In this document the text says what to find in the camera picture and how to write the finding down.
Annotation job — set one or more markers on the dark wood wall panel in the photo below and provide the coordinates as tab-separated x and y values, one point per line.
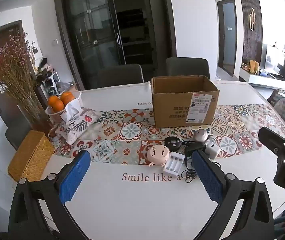
257	50

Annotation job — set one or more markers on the dark glass sliding door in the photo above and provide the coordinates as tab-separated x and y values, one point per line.
90	30

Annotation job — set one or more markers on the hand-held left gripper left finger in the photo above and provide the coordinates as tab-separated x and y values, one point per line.
75	177

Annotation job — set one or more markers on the white media console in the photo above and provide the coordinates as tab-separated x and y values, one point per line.
260	78

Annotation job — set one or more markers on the chair with lace cover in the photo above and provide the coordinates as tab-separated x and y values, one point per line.
281	105

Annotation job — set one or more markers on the wall intercom panel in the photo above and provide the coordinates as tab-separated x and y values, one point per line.
36	53

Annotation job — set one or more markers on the silver round case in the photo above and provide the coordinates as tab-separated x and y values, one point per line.
200	135

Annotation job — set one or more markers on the grey plastic bag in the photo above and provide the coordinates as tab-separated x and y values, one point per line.
65	87

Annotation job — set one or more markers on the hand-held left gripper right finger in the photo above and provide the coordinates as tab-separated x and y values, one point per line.
207	177

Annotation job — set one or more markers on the yellow woven box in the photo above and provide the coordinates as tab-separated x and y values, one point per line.
30	155

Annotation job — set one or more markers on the black round device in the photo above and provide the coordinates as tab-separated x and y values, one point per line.
173	143

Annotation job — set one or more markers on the gold wall ornament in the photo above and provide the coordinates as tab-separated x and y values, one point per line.
251	20

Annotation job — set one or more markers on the orange fruit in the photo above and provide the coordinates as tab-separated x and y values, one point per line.
58	107
67	97
53	100

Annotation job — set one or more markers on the dried flower bouquet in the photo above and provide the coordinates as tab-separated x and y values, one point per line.
15	80

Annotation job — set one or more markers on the dark interior door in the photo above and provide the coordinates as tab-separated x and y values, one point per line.
227	35

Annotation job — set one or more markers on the pink round cartoon plug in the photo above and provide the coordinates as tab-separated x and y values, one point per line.
157	153

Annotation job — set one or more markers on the white plug adapter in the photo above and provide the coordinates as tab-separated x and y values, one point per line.
212	151

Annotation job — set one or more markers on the black power adapter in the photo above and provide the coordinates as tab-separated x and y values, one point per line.
191	150

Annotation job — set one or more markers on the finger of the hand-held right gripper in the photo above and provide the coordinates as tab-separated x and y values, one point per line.
272	137

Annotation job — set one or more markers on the white shoe rack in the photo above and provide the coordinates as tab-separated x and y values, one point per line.
50	80

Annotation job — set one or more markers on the grey dining chair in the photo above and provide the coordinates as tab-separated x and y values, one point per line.
17	135
187	67
120	76

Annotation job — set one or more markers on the brown cardboard box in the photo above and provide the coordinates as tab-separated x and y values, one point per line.
172	105

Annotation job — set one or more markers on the white battery charger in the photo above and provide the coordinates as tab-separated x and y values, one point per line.
173	162

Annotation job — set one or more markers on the floral fabric tissue pouch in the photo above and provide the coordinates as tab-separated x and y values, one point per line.
80	125

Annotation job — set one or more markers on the white fruit basket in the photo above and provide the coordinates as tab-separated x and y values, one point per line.
76	96

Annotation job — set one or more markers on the glass vase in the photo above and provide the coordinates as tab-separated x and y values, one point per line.
37	122

